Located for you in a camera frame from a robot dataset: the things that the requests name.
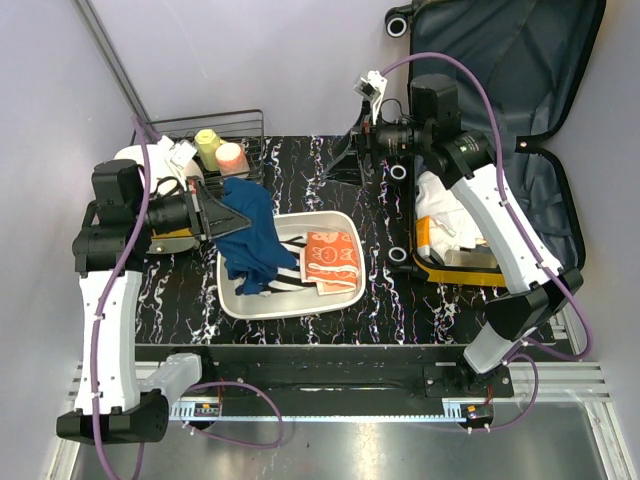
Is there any black wire basket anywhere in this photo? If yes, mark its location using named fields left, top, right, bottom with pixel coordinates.
left=143, top=109, right=264, bottom=198

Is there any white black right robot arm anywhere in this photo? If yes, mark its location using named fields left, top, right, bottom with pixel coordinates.
left=323, top=71, right=583, bottom=397

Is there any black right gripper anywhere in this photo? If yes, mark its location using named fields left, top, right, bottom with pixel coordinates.
left=320, top=98, right=430, bottom=188

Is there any white cloth garment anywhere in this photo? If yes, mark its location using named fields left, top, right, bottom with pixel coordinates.
left=415, top=172, right=487, bottom=257

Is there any yellow Pikachu suitcase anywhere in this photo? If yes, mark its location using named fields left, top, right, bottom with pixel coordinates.
left=385, top=0, right=605, bottom=269

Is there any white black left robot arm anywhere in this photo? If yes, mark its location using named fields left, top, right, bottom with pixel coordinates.
left=56, top=159, right=251, bottom=444

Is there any navy blue garment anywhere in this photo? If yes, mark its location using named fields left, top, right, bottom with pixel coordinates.
left=216, top=177, right=297, bottom=295

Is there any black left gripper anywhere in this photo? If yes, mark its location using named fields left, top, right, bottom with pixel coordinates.
left=134, top=174, right=252, bottom=240

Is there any pink yellow drawer box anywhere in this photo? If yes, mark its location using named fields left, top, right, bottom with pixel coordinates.
left=112, top=144, right=206, bottom=256

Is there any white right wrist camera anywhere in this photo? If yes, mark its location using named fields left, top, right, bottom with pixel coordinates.
left=354, top=70, right=387, bottom=124

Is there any orange white patterned towel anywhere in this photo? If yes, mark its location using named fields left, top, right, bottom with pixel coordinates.
left=300, top=231, right=360, bottom=296

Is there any pink cup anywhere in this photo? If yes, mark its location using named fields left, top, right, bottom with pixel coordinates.
left=216, top=142, right=250, bottom=181

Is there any white plastic tray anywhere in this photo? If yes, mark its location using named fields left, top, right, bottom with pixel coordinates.
left=217, top=210, right=367, bottom=320

